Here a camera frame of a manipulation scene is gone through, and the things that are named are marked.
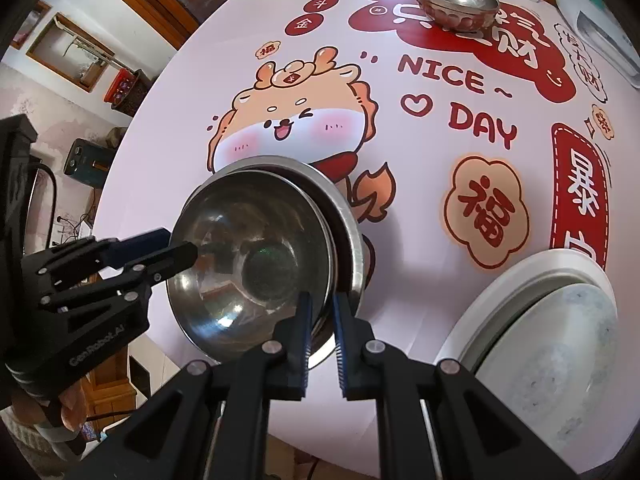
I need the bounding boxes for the embossed stainless steel bowl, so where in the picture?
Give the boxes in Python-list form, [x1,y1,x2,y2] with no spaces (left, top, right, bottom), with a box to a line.
[411,0,501,29]

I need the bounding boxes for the large stainless steel bowl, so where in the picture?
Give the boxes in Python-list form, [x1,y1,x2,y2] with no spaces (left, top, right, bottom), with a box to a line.
[207,156,365,368]

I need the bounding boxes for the white countertop appliance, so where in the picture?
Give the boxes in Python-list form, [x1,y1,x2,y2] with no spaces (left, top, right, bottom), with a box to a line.
[552,0,640,88]

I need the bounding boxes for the printed tablecloth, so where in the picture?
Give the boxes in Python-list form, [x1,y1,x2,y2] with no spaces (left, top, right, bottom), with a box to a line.
[92,0,640,476]

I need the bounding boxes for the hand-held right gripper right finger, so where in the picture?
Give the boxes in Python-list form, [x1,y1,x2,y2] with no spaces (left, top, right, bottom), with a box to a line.
[332,292,566,480]

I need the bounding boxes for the large white plate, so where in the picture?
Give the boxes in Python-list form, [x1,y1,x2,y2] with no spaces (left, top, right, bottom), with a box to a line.
[434,250,623,476]

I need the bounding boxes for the red crate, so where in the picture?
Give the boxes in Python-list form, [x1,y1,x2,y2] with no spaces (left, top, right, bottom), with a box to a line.
[105,69,151,111]

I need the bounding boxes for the black cable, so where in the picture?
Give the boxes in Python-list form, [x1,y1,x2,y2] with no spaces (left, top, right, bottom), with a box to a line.
[27,161,60,248]

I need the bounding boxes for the smooth stainless steel bowl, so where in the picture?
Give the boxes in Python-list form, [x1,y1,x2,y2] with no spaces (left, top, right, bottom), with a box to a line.
[165,169,333,361]

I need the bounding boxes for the person's left hand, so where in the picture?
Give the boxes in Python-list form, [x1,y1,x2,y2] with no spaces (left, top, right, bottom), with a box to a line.
[11,381,95,443]

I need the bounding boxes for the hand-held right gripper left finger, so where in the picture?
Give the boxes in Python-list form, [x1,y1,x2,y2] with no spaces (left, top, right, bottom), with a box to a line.
[82,291,315,480]

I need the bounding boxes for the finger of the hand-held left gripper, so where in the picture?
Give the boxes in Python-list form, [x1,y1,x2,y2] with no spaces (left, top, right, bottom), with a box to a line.
[37,227,174,282]
[41,241,200,314]

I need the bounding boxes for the dark green appliance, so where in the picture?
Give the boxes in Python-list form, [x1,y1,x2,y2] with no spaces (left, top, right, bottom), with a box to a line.
[64,137,113,186]

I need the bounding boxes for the marbled white plate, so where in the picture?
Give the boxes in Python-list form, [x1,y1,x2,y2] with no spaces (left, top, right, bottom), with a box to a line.
[470,284,619,478]

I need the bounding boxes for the small wooden frame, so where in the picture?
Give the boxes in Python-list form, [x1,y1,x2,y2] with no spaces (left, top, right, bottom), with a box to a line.
[10,0,53,51]

